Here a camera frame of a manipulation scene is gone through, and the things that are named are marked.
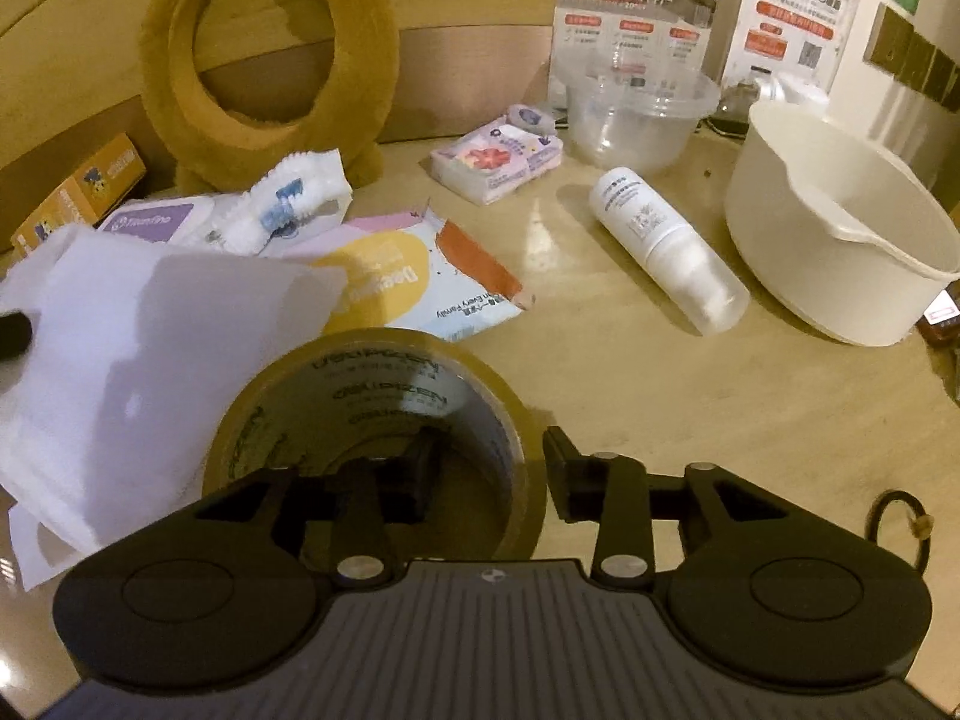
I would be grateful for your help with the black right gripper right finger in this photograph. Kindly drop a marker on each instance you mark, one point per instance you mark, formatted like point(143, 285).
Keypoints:
point(624, 499)

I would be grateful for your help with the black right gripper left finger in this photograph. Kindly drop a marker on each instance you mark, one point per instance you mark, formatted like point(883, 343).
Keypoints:
point(339, 524)

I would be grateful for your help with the brown packing tape roll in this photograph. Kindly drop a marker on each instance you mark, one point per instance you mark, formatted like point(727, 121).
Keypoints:
point(366, 394)

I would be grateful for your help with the white tissue sheet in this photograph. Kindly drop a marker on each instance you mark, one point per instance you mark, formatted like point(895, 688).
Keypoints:
point(137, 351)

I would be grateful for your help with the white printed baby diaper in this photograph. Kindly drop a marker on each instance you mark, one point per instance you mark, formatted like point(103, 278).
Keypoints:
point(302, 188)

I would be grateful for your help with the Titanfine diaper pack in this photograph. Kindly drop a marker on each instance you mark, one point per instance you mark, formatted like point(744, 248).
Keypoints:
point(184, 221)

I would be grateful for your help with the white cosmetic bottle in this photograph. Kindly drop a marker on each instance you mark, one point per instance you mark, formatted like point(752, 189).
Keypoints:
point(670, 250)

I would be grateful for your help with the pink yellow wipes packet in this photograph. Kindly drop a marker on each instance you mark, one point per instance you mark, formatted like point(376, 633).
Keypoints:
point(415, 271)

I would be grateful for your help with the small pink tissue pack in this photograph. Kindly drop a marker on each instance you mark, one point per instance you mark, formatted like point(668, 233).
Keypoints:
point(499, 157)

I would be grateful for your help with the brown plush crescent pillow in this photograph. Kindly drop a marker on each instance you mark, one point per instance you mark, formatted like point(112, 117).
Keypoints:
point(227, 148)

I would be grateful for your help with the orange bricks toy box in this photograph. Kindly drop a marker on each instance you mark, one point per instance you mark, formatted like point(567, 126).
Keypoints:
point(87, 196)

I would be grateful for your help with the clear plastic bowl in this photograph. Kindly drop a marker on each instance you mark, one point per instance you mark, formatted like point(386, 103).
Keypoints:
point(631, 113)

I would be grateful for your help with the grey hotel advertising sign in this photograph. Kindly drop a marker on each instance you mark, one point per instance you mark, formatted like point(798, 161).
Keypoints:
point(658, 42)

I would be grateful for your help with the white QR code sign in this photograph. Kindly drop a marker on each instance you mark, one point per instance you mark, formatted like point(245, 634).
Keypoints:
point(804, 38)

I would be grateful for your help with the white pot with handle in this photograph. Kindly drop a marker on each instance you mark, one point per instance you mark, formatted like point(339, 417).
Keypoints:
point(836, 227)

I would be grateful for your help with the brass wall switch panel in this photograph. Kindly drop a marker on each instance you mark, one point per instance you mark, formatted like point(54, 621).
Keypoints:
point(894, 46)

